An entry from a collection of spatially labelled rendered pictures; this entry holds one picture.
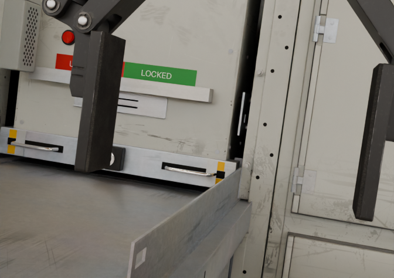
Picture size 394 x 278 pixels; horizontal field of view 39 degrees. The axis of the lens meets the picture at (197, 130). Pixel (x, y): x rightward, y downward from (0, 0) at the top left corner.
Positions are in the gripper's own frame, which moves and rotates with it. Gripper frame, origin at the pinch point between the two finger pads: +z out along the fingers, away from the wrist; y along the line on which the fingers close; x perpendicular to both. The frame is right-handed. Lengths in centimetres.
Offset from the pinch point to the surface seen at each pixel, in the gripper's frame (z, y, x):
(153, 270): 14.8, 10.0, -27.0
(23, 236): 16.9, 29.8, -36.2
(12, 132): 10, 62, -85
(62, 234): 17, 26, -40
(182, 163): 11, 22, -86
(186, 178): 14, 21, -86
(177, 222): 11.3, 10.0, -35.1
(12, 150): 14, 62, -85
